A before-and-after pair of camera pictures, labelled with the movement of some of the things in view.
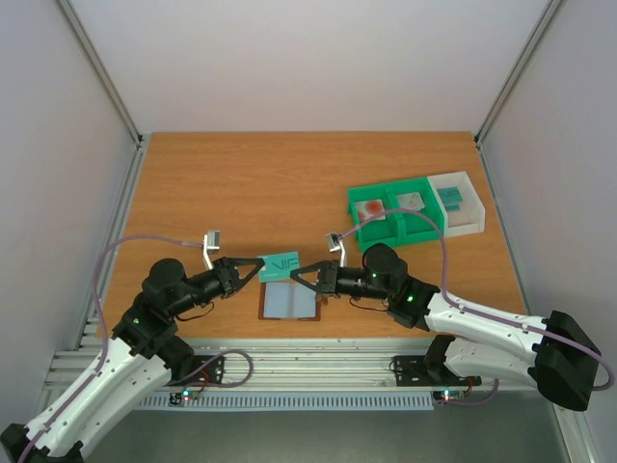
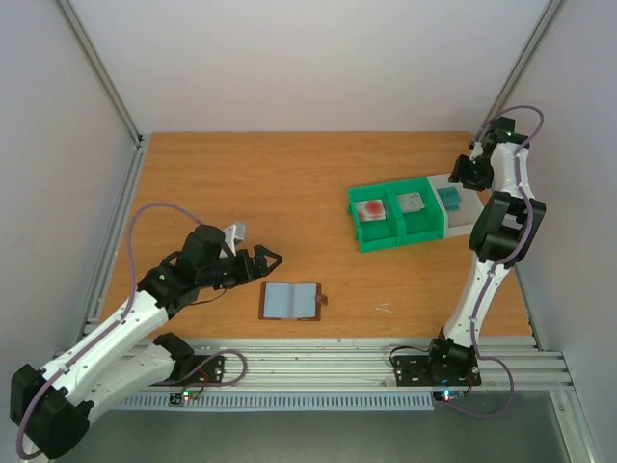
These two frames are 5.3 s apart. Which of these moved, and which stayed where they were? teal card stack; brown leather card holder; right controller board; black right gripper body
Moved: black right gripper body
Stayed: brown leather card holder; right controller board; teal card stack
